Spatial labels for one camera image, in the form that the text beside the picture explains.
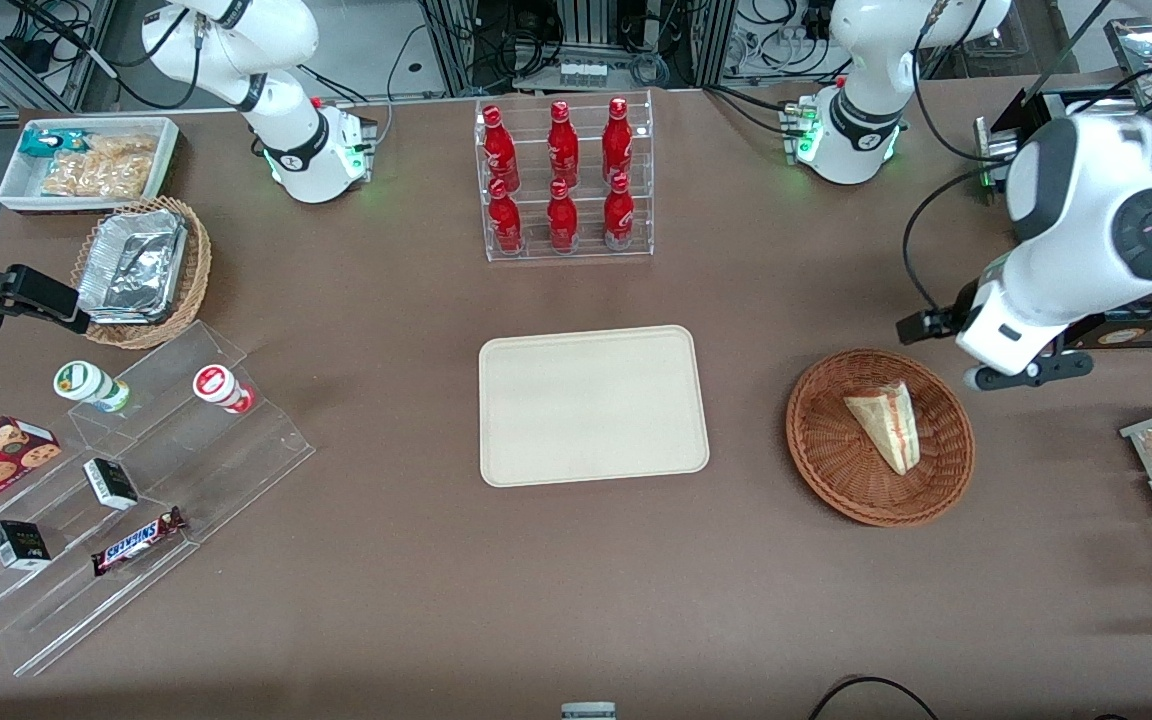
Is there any white rectangular snack bin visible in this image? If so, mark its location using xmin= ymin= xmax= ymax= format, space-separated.
xmin=0 ymin=116 xmax=181 ymax=216

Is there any beige rectangular tray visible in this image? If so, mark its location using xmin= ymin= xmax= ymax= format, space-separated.
xmin=478 ymin=325 xmax=711 ymax=488

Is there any clear bag of crackers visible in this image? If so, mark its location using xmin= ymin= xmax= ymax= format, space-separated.
xmin=40 ymin=134 xmax=160 ymax=200

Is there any red lid yogurt cup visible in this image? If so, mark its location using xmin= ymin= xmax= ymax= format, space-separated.
xmin=192 ymin=363 xmax=257 ymax=416

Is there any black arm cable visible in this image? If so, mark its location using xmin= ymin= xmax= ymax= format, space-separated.
xmin=900 ymin=0 xmax=1152 ymax=313

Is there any teal snack packet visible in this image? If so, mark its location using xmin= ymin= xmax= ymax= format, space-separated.
xmin=18 ymin=127 xmax=89 ymax=161

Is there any aluminium frame rack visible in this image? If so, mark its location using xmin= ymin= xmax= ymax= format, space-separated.
xmin=420 ymin=0 xmax=739 ymax=97

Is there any snickers chocolate bar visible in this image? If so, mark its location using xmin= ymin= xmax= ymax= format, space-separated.
xmin=90 ymin=506 xmax=188 ymax=578

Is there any clear acrylic stepped shelf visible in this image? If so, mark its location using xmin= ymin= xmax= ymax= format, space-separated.
xmin=0 ymin=320 xmax=317 ymax=679

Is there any small black box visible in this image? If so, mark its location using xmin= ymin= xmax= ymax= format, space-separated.
xmin=0 ymin=519 xmax=53 ymax=572
xmin=82 ymin=457 xmax=140 ymax=513

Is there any black floor cable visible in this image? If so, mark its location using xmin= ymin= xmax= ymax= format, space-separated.
xmin=806 ymin=676 xmax=943 ymax=720

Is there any stack of foil containers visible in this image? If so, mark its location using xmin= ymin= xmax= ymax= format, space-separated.
xmin=76 ymin=208 xmax=190 ymax=326

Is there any brown wicker basket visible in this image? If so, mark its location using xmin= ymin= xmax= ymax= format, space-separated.
xmin=786 ymin=348 xmax=976 ymax=528

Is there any clear acrylic bottle rack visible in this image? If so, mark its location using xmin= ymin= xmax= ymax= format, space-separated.
xmin=474 ymin=90 xmax=655 ymax=264

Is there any triangle sandwich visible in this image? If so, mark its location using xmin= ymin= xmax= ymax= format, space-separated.
xmin=843 ymin=379 xmax=922 ymax=477

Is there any red cola bottle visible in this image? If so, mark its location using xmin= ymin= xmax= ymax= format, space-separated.
xmin=488 ymin=180 xmax=524 ymax=254
xmin=547 ymin=100 xmax=581 ymax=187
xmin=482 ymin=105 xmax=520 ymax=191
xmin=602 ymin=97 xmax=634 ymax=184
xmin=546 ymin=178 xmax=580 ymax=252
xmin=603 ymin=173 xmax=636 ymax=250

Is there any black hot food display case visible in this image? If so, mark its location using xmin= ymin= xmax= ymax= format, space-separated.
xmin=974 ymin=18 xmax=1152 ymax=351

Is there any green lid yogurt cup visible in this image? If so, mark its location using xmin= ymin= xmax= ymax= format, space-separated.
xmin=53 ymin=360 xmax=132 ymax=415

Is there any light tan wicker basket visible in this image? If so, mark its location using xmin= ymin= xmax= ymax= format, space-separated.
xmin=70 ymin=196 xmax=214 ymax=351

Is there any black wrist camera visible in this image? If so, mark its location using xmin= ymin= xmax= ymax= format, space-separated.
xmin=897 ymin=303 xmax=979 ymax=347

